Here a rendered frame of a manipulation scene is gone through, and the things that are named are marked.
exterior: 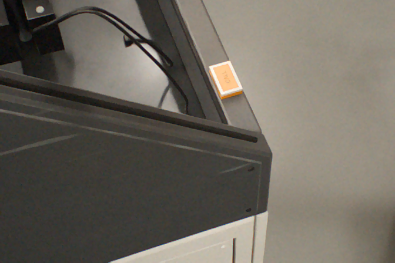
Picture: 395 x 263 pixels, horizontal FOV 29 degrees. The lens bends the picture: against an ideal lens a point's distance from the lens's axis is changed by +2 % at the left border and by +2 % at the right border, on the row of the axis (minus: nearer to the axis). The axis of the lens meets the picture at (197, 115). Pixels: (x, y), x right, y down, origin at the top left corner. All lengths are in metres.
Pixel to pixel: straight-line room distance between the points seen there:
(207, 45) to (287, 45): 1.25
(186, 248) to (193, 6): 0.35
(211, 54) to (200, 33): 0.04
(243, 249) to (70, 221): 0.34
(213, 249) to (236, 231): 0.05
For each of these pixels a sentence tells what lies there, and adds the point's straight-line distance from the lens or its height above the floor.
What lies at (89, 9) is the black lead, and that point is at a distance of 1.01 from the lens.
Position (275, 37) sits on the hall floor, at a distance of 2.30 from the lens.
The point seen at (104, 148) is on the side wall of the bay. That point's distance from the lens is 0.81.
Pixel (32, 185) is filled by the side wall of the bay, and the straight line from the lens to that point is 0.84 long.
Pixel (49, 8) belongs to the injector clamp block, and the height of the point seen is 0.98.
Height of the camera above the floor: 1.76
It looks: 56 degrees down
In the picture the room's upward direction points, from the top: 3 degrees counter-clockwise
